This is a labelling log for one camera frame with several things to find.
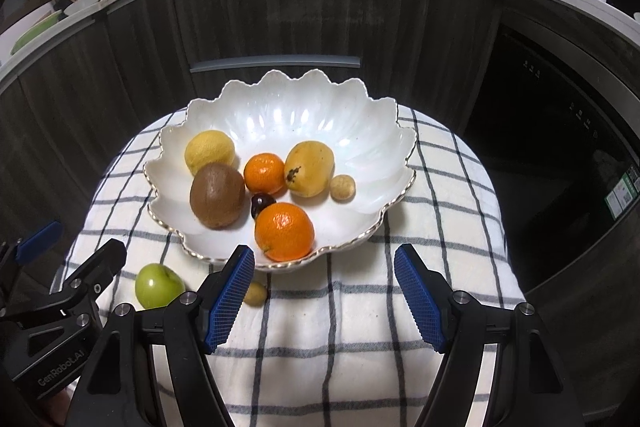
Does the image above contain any black dishwasher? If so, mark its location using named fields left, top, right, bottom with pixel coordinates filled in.
left=460, top=0, right=640, bottom=427

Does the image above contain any green white sticker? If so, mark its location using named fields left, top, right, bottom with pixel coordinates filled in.
left=604, top=167, right=640, bottom=220

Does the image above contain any green apple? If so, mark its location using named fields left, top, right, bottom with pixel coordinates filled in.
left=135, top=263, right=186, bottom=309

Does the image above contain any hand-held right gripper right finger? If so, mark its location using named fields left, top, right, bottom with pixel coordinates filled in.
left=394, top=243, right=586, bottom=427

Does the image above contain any brown kiwi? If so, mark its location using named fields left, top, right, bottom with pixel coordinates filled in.
left=189, top=163, right=247, bottom=231

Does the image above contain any dark plum in bowl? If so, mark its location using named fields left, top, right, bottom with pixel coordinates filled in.
left=250, top=193, right=277, bottom=220

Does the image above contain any small orange mandarin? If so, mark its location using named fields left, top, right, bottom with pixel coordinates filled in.
left=243, top=153, right=287, bottom=195

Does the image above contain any white scalloped bowl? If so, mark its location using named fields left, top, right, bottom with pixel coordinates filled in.
left=143, top=69, right=418, bottom=274

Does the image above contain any white checked cloth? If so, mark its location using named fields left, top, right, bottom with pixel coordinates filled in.
left=60, top=104, right=528, bottom=427

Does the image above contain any small tan longan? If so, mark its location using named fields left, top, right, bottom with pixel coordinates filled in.
left=243, top=282, right=268, bottom=308
left=329, top=174, right=358, bottom=202

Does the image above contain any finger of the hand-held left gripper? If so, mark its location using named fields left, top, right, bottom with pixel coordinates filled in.
left=0, top=221, right=63, bottom=278
left=47, top=238, right=127, bottom=314

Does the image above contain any large orange mandarin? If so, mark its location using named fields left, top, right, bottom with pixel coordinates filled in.
left=254, top=202, right=316, bottom=262

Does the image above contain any green plate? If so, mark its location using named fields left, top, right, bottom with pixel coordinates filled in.
left=10, top=12, right=63, bottom=55

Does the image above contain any yellow-orange mango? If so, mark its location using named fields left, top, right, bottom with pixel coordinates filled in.
left=284, top=141, right=334, bottom=198

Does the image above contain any yellow lemon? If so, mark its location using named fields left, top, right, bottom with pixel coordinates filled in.
left=184, top=130, right=236, bottom=178

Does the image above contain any dark wood kitchen cabinet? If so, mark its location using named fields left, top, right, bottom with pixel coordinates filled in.
left=0, top=0, right=506, bottom=258

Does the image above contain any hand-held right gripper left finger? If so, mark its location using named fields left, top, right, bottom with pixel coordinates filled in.
left=65, top=244, right=257, bottom=427

